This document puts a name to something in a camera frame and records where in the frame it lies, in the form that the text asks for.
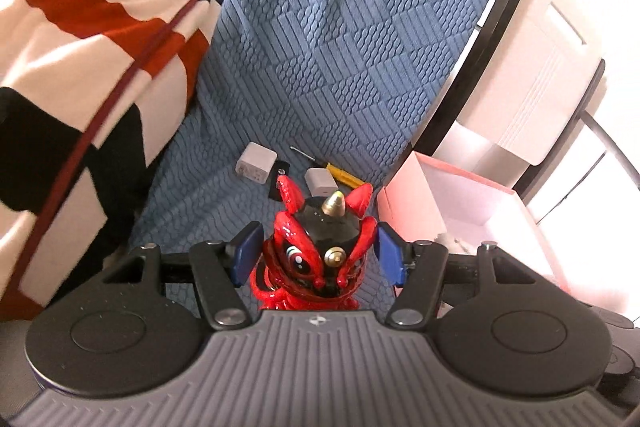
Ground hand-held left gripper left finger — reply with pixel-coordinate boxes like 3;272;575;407
101;221;266;331

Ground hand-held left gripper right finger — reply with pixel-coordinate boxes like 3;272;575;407
377;221;547;329

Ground red and black toy figurine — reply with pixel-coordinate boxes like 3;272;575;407
250;175;378;312

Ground black lighter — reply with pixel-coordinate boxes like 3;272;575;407
269;161;291;200

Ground pink cardboard box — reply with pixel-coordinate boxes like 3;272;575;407
376;151;576;304

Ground white charger cube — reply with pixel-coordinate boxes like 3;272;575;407
303;166;335;197
234;143;277;184

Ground blue textured mattress cover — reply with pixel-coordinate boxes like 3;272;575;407
119;0;509;314

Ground white box lid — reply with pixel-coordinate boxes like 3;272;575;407
434;0;607;168

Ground black curved metal bar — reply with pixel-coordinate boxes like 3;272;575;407
579;111;640;190

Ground red white black striped blanket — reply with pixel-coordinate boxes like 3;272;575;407
0;0;254;324

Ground yellow handled screwdriver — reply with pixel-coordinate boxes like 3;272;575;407
291;146;362;189

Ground dark red cord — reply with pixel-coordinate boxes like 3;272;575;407
9;0;209;304

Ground black bed frame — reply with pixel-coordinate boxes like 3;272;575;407
414;0;534;160

